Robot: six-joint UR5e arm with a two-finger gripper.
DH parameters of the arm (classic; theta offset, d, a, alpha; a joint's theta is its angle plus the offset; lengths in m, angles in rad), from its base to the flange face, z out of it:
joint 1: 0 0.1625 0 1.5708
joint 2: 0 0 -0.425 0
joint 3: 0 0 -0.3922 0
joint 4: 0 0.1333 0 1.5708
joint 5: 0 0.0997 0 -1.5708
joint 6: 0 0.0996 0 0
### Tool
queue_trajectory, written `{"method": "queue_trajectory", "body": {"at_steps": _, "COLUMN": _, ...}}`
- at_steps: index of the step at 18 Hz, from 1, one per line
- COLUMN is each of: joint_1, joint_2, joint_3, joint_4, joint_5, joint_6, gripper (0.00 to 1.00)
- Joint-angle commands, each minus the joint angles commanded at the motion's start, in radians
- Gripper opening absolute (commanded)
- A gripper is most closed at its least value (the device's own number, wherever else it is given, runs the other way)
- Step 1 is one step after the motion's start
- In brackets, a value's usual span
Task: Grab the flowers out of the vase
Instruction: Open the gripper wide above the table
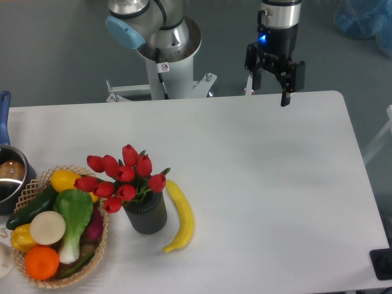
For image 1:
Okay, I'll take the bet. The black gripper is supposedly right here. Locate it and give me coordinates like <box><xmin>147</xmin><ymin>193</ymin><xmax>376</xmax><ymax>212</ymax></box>
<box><xmin>244</xmin><ymin>24</ymin><xmax>306</xmax><ymax>107</ymax></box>

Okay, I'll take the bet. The red tulip bouquet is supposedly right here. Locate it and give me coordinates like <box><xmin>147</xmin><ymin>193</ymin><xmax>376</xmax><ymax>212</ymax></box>
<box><xmin>74</xmin><ymin>144</ymin><xmax>170</xmax><ymax>213</ymax></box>

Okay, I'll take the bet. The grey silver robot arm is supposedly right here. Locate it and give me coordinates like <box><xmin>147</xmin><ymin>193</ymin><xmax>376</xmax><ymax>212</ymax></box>
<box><xmin>105</xmin><ymin>1</ymin><xmax>306</xmax><ymax>107</ymax></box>

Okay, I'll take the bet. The dark grey ribbed vase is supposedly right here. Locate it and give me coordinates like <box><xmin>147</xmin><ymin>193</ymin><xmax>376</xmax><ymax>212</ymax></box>
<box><xmin>124</xmin><ymin>192</ymin><xmax>167</xmax><ymax>235</ymax></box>

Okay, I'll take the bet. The blue plastic bag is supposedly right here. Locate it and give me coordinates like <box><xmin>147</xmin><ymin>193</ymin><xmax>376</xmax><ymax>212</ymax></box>
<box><xmin>334</xmin><ymin>1</ymin><xmax>391</xmax><ymax>57</ymax></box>

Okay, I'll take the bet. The yellow banana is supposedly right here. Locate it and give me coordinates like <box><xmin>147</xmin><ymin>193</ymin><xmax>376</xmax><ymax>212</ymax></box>
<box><xmin>162</xmin><ymin>180</ymin><xmax>195</xmax><ymax>254</ymax></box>

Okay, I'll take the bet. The black device at table edge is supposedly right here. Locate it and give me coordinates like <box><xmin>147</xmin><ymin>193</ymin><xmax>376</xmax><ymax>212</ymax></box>
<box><xmin>369</xmin><ymin>248</ymin><xmax>391</xmax><ymax>281</ymax></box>

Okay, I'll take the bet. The yellow lemon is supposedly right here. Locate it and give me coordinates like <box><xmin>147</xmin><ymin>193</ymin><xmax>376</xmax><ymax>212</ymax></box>
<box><xmin>50</xmin><ymin>170</ymin><xmax>99</xmax><ymax>203</ymax></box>

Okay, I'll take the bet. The green white bok choy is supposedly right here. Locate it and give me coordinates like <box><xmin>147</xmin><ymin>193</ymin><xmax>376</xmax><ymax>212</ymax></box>
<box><xmin>53</xmin><ymin>189</ymin><xmax>93</xmax><ymax>264</ymax></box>

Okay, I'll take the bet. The purple sweet potato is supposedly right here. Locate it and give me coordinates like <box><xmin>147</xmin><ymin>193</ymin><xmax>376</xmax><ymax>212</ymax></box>
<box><xmin>84</xmin><ymin>206</ymin><xmax>104</xmax><ymax>241</ymax></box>

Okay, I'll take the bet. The green chili pepper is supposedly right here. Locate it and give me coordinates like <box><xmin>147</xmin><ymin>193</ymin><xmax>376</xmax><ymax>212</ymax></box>
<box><xmin>58</xmin><ymin>251</ymin><xmax>95</xmax><ymax>279</ymax></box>

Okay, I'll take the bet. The green cucumber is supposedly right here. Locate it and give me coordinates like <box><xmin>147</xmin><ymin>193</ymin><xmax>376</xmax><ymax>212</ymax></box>
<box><xmin>6</xmin><ymin>184</ymin><xmax>58</xmax><ymax>230</ymax></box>

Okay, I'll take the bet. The white round radish slice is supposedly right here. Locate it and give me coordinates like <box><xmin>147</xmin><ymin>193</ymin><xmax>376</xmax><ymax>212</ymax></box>
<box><xmin>30</xmin><ymin>211</ymin><xmax>66</xmax><ymax>245</ymax></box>

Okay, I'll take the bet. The orange fruit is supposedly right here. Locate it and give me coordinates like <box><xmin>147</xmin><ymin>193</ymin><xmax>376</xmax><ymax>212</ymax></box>
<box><xmin>24</xmin><ymin>246</ymin><xmax>59</xmax><ymax>280</ymax></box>

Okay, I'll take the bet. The yellow bell pepper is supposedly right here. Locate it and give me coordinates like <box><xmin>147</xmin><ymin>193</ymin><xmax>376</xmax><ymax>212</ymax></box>
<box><xmin>11</xmin><ymin>224</ymin><xmax>39</xmax><ymax>253</ymax></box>

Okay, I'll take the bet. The small white garlic piece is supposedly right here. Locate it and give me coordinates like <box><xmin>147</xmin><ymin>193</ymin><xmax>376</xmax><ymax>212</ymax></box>
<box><xmin>0</xmin><ymin>228</ymin><xmax>8</xmax><ymax>238</ymax></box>

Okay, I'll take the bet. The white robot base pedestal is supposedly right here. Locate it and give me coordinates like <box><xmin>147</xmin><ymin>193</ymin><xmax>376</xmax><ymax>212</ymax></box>
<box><xmin>105</xmin><ymin>16</ymin><xmax>217</xmax><ymax>100</ymax></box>

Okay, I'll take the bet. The white metal frame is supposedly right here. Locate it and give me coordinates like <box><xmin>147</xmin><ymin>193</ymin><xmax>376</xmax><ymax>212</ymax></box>
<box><xmin>362</xmin><ymin>105</ymin><xmax>391</xmax><ymax>165</ymax></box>

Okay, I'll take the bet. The blue handled saucepan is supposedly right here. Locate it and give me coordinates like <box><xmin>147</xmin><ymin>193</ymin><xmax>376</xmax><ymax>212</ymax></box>
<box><xmin>1</xmin><ymin>91</ymin><xmax>36</xmax><ymax>215</ymax></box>

